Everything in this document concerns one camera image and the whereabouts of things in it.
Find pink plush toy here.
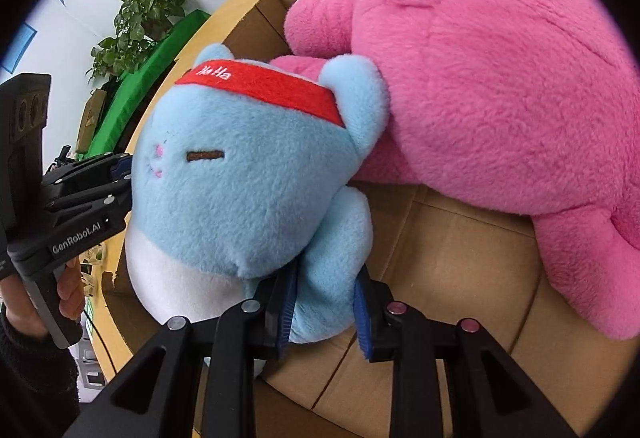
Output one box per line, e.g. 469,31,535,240
270,0,640,341

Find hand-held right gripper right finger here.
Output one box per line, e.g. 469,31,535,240
353,264,581,438

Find green potted plant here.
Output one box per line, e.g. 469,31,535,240
86,0,191,84

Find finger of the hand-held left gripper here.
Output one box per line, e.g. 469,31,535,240
42,154,135,196
45,183,132,231

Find blue cat plush toy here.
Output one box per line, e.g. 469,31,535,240
124,43,391,345

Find person's left hand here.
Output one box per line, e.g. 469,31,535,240
0,257,85,336

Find wooden desk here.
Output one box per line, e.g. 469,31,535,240
92,0,561,399

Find cardboard box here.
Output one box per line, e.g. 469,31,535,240
100,0,561,438

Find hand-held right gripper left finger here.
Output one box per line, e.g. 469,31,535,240
62,267,300,438

